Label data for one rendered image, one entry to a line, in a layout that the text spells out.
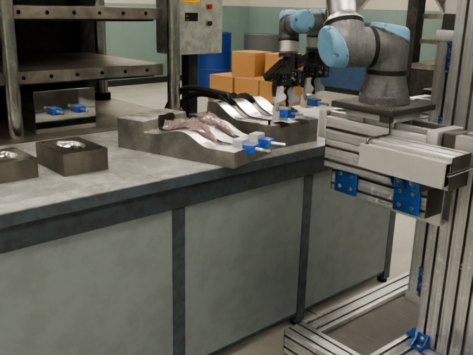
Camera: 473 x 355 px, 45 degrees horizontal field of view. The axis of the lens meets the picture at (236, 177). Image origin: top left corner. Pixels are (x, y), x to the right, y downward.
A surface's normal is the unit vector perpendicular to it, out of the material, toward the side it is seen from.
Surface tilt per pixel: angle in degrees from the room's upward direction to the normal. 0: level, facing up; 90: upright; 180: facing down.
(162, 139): 90
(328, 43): 97
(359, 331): 0
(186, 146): 90
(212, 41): 90
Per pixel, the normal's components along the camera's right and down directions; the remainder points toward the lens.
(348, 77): -0.72, 0.18
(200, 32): 0.66, 0.23
